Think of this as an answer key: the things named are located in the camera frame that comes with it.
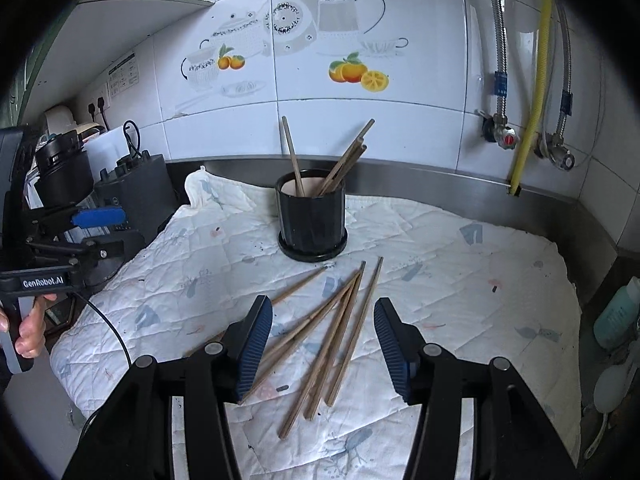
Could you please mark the teal soap pump bottle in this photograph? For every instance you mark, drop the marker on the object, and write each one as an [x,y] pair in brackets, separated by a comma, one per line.
[618,316]

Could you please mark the black blender base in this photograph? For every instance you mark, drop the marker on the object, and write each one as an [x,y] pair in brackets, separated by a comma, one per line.
[141,186]

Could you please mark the black ribbed utensil holder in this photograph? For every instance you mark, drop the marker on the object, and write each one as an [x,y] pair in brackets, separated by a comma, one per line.
[312,228]

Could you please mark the person left hand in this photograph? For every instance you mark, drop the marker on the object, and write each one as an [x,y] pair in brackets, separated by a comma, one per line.
[30,340]

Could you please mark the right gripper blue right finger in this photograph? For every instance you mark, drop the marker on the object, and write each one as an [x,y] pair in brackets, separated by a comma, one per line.
[513,437]

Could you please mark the white plastic ladle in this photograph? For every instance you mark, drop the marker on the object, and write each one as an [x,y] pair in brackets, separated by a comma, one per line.
[611,387]

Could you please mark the red handle water valve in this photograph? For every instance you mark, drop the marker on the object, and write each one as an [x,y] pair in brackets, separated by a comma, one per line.
[496,130]

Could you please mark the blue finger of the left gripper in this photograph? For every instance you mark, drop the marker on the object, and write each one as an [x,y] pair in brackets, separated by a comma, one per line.
[98,217]
[102,249]

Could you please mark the white quilted cloth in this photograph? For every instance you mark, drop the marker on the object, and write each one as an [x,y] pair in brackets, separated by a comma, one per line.
[476,289]

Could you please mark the chrome water valve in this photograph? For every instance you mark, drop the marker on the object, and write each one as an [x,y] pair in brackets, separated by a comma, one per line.
[551,146]

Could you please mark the wooden chopstick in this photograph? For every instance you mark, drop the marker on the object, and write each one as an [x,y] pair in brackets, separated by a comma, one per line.
[338,166]
[346,168]
[362,133]
[335,387]
[331,302]
[275,298]
[332,345]
[299,184]
[311,394]
[286,350]

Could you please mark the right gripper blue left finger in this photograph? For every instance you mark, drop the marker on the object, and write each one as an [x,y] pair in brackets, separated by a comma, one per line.
[130,437]

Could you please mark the wall power socket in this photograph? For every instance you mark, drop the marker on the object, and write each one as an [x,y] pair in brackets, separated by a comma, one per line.
[97,106]

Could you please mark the white wall shelf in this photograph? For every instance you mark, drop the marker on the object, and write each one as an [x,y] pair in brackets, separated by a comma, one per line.
[82,41]

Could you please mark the glass blender jar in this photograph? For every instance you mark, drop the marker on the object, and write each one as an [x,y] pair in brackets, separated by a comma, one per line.
[65,176]

